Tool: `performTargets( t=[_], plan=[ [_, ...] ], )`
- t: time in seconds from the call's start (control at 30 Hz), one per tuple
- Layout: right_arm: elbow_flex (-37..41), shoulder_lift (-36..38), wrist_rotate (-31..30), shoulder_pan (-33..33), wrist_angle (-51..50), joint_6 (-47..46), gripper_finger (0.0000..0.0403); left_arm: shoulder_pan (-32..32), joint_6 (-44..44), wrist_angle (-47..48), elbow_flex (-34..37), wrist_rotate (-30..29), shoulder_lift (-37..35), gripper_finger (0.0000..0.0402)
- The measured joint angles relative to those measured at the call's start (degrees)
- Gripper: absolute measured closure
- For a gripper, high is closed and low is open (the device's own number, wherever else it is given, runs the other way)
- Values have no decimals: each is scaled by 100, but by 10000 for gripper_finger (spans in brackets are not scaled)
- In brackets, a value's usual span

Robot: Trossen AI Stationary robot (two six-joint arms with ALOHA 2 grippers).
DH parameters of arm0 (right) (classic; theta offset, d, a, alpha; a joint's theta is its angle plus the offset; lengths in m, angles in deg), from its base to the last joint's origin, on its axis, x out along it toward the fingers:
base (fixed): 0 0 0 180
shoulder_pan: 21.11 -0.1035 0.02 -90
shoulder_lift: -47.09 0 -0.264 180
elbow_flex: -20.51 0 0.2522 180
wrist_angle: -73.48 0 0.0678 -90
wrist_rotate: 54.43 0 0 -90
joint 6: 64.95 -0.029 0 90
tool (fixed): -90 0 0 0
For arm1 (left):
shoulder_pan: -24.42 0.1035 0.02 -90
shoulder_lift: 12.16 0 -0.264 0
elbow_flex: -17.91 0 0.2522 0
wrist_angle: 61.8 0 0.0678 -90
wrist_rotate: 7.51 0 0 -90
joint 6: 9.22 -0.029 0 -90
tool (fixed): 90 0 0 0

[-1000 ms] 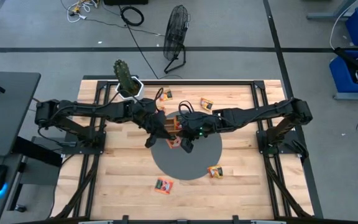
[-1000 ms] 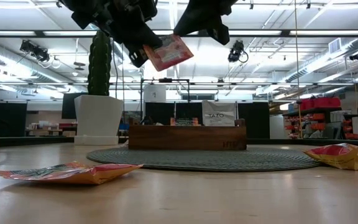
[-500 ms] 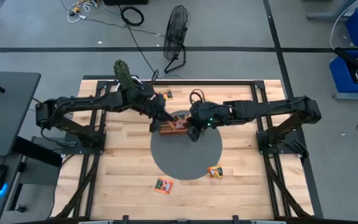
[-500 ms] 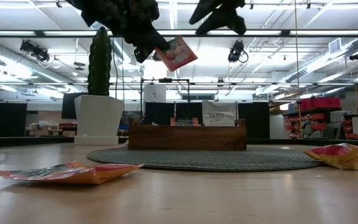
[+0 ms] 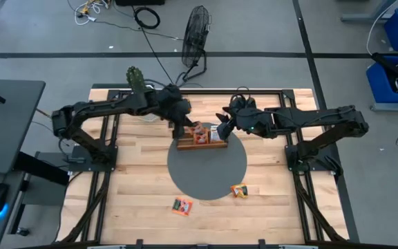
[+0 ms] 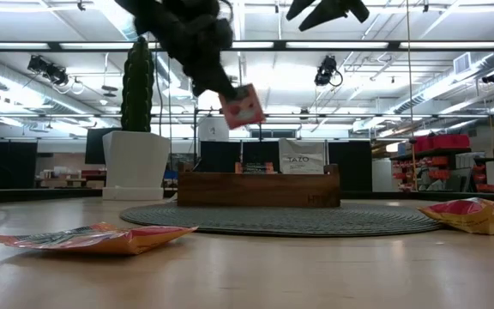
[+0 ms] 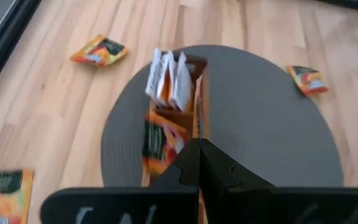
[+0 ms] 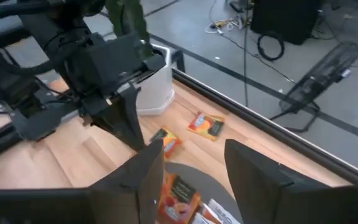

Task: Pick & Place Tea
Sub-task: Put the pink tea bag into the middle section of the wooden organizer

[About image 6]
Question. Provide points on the grey round placemat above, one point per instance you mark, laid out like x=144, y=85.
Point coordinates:
x=350, y=219

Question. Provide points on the orange snack packet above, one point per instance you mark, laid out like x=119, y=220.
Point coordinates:
x=478, y=216

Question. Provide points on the black partition panel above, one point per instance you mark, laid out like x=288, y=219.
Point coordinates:
x=94, y=146
x=219, y=154
x=260, y=150
x=352, y=165
x=11, y=165

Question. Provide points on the red storage bins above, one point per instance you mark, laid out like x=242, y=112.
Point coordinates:
x=442, y=141

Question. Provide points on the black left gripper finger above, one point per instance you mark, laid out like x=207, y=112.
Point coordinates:
x=217, y=77
x=197, y=83

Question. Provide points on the green cactus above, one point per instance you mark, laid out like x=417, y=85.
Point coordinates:
x=137, y=86

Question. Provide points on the black overhead beam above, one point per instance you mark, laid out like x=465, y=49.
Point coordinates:
x=358, y=45

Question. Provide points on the black stand frame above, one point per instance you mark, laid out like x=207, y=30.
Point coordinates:
x=195, y=141

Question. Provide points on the brown wooden tea organizer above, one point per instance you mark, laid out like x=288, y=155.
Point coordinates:
x=260, y=189

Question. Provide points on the white hexagonal plant pot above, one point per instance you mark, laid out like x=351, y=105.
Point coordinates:
x=135, y=167

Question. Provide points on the black ceiling camera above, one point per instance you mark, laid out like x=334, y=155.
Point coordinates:
x=326, y=70
x=50, y=70
x=491, y=77

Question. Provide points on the black storage shelf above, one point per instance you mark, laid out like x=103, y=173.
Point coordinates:
x=435, y=154

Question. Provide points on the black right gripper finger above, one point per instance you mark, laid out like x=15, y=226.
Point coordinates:
x=299, y=8
x=333, y=8

